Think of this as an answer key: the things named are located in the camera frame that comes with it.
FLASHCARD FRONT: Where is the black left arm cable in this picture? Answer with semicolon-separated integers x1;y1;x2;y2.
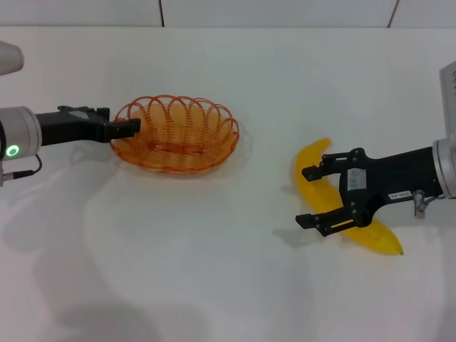
2;155;43;179

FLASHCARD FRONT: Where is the yellow banana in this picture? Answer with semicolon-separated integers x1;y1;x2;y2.
292;138;405;257

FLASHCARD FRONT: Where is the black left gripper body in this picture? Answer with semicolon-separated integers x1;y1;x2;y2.
35;105;115;146

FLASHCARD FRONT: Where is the orange woven plastic basket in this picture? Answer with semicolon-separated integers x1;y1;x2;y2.
108;94;240;175

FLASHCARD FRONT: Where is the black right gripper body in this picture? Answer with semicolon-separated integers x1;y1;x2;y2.
340;146;442;213

